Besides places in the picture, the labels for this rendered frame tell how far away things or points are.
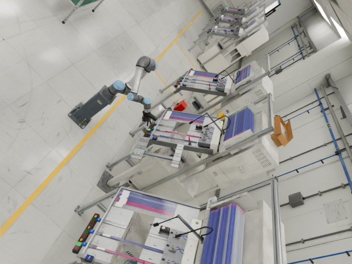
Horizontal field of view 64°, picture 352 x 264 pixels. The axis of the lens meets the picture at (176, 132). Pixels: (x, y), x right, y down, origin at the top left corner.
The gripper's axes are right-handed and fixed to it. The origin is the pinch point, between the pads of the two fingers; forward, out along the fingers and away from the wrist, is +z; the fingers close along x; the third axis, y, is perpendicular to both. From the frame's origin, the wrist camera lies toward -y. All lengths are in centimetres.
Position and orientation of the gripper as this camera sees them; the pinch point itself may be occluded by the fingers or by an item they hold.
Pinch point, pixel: (149, 127)
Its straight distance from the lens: 314.9
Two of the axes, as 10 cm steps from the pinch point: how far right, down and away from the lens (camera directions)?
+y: -9.7, -1.7, 1.8
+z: -0.4, 8.3, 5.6
